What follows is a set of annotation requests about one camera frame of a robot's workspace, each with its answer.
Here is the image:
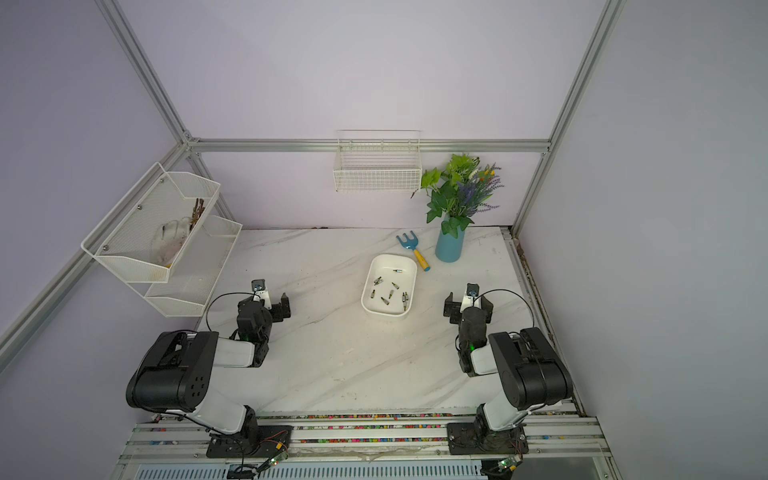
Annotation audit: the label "aluminium frame corner post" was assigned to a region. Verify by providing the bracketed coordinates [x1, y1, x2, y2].
[510, 0, 625, 239]

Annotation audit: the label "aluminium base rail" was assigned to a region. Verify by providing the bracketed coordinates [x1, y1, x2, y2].
[118, 411, 612, 464]

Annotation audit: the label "artificial green plant bouquet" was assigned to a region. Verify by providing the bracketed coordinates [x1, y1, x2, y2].
[419, 154, 504, 239]

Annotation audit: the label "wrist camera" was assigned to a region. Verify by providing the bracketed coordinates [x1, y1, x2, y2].
[251, 279, 272, 310]
[460, 283, 480, 312]

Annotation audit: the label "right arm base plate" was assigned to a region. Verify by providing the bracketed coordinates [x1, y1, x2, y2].
[446, 422, 529, 455]

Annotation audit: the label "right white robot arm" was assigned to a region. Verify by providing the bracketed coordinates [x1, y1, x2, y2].
[443, 284, 574, 438]

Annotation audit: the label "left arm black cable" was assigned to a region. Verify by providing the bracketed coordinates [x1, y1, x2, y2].
[205, 292, 256, 334]

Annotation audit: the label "brown dried twigs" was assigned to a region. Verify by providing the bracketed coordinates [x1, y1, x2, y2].
[189, 198, 205, 231]

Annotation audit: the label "teal cylindrical vase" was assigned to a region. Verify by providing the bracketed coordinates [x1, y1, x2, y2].
[435, 217, 465, 263]

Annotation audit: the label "white plastic storage box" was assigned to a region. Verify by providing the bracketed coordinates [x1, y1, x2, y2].
[361, 254, 420, 318]

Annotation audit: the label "white wire wall basket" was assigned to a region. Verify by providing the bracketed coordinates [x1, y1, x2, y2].
[333, 129, 423, 193]

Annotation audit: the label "teal yellow toy rake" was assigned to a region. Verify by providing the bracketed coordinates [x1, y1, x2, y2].
[396, 231, 431, 272]

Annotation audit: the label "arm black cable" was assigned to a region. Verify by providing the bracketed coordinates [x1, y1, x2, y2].
[453, 288, 536, 355]
[205, 292, 256, 334]

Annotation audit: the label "lower white mesh shelf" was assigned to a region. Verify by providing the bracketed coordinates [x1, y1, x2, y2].
[144, 215, 242, 317]

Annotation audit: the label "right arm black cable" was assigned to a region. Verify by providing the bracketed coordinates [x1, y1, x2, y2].
[453, 288, 536, 355]

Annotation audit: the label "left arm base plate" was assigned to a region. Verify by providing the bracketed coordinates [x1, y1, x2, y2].
[206, 425, 294, 459]

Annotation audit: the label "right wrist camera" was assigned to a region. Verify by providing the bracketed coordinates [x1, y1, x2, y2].
[460, 283, 480, 312]

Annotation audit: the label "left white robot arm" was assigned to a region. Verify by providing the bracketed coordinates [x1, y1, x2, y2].
[126, 293, 291, 437]

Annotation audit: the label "upper white mesh shelf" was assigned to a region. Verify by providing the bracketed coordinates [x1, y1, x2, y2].
[81, 163, 220, 283]

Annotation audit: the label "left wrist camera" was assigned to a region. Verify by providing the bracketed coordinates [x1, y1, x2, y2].
[251, 279, 272, 310]

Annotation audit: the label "white mesh shelf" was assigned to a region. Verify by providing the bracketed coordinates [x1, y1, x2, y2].
[144, 215, 242, 317]
[81, 163, 220, 283]

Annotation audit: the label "clear plastic bag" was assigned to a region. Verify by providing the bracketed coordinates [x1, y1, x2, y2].
[150, 217, 191, 267]

